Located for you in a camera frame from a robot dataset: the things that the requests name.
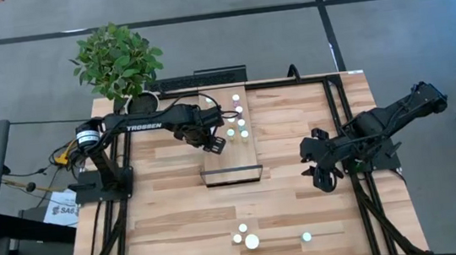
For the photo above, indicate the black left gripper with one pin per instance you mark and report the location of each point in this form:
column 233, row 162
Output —
column 195, row 134

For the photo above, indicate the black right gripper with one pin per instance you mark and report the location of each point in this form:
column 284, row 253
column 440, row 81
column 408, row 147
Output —
column 324, row 153

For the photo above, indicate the pale yellow medicine bottle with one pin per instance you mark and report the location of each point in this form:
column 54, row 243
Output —
column 231, row 121
column 230, row 133

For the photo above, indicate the teal bottle yellow-green pills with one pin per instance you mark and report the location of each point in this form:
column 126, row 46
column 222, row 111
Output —
column 241, row 123

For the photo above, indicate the blue bottle red capsules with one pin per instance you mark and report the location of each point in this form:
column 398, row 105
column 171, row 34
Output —
column 243, row 228

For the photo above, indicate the greenish white ball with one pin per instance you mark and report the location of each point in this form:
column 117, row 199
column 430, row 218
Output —
column 306, row 236

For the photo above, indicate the yellow-green bottle white pills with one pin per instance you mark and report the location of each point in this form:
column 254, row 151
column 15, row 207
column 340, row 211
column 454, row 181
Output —
column 237, row 238

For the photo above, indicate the large white ball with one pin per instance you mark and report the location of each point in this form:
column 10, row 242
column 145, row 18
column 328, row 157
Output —
column 252, row 241

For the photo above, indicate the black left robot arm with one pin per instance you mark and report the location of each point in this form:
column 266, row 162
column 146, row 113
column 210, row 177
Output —
column 143, row 125

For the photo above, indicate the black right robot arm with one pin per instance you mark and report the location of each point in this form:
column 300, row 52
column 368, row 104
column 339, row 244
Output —
column 400, row 113

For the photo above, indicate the pink bottle pink pills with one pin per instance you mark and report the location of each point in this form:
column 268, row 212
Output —
column 235, row 98

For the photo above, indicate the black perforated equipment box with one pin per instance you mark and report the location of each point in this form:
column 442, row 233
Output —
column 189, row 82

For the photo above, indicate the green plant in white pot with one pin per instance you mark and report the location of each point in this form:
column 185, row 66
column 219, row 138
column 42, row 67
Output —
column 119, row 62

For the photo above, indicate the white printed paper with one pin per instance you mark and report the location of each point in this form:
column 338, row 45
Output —
column 61, row 209

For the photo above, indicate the black aluminium table frame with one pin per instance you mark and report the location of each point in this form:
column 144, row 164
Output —
column 274, row 83

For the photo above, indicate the black rail bracket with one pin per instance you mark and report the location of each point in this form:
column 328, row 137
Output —
column 293, row 73

